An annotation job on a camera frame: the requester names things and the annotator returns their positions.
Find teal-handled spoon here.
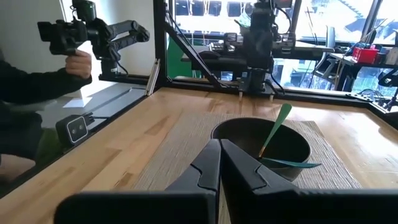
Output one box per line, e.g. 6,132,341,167
257,103,293,159

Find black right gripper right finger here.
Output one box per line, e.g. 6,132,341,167
221,138,398,224

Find dark desk with grey top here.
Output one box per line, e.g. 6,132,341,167
182,40,336,72

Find silver metal bracket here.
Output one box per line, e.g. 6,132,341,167
146,58,162,96

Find beige woven placemat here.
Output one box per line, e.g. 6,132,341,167
132,111,363,224

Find grey operator shelf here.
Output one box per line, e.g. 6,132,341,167
37,80,147,131

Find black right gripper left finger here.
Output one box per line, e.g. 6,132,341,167
54,138,221,224

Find long black desk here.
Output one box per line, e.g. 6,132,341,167
328,52,398,94

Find person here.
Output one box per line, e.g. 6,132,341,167
0,46,93,166

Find grey chair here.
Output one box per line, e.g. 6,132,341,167
323,26,337,48

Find red box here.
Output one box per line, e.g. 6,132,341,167
352,46,379,65

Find green board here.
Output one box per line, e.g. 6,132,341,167
167,37,203,79

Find small black depth camera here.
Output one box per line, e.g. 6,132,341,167
55,113,90,147

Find black camera cable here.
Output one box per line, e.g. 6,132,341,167
85,112,110,124

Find black bowl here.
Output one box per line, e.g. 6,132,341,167
210,116,312,183

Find teal-handled fork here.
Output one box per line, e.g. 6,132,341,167
259,156,323,170

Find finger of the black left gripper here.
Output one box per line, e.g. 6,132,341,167
259,40,274,68
246,40,261,68

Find black aluminium rig frame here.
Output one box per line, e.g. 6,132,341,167
99,0,398,125

